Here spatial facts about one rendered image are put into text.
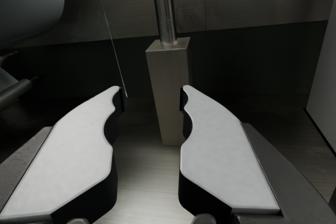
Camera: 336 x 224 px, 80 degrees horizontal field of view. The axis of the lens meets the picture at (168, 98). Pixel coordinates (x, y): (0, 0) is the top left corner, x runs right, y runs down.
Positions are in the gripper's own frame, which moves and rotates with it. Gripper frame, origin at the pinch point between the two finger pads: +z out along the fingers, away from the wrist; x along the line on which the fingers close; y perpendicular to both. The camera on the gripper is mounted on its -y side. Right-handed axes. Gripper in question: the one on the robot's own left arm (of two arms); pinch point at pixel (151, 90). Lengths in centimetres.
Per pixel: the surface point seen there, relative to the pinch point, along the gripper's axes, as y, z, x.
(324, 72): 14, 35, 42
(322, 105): 21, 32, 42
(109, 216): 35.2, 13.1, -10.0
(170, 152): 33.4, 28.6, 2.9
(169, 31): 3.1, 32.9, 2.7
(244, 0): -1, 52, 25
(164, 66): 10.1, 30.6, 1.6
